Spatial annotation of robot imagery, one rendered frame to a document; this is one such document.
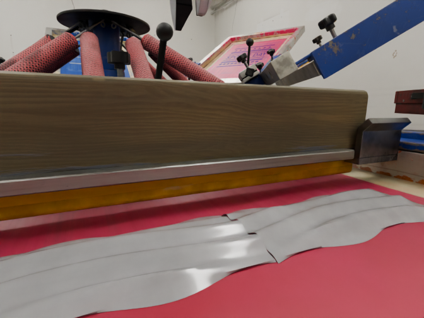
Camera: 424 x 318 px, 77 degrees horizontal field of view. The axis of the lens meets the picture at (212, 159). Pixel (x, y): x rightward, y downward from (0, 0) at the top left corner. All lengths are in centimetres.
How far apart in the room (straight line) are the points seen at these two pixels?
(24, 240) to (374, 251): 22
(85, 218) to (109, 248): 6
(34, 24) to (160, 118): 429
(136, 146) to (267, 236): 11
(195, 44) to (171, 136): 457
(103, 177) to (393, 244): 20
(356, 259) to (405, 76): 227
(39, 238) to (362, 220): 22
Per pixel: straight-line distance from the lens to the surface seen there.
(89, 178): 20
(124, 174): 20
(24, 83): 21
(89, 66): 74
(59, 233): 21
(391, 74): 247
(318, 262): 17
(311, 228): 20
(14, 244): 21
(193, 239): 17
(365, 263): 18
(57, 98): 20
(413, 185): 38
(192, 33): 479
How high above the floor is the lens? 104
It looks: 12 degrees down
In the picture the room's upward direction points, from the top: 1 degrees clockwise
